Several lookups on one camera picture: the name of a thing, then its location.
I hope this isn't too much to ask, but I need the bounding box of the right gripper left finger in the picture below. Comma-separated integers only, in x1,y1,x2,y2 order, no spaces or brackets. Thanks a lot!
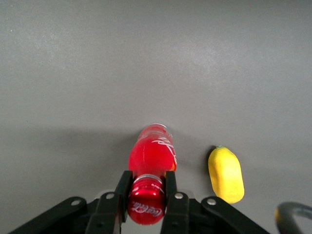
8,170,134,234

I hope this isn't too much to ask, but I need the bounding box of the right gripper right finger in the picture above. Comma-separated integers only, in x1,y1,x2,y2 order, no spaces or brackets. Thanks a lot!
159,170,270,234

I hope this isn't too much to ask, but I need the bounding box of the red coke bottle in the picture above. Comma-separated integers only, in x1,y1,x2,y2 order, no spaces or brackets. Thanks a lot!
126,123,177,225

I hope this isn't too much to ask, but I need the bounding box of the yellow lemon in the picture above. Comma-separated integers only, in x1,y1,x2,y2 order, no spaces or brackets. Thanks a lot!
207,145,245,205

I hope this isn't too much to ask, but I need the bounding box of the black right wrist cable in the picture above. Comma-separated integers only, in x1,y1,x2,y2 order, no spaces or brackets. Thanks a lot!
274,201,312,234

